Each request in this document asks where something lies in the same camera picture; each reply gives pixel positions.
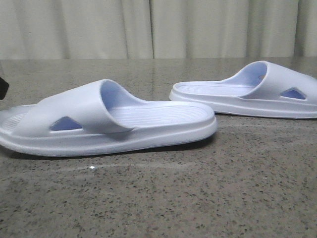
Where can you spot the light blue slipper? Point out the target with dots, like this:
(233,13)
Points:
(260,89)
(102,118)

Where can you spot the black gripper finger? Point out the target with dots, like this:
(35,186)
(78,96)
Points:
(4,86)

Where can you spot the beige pleated curtain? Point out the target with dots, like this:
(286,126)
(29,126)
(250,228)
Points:
(159,29)

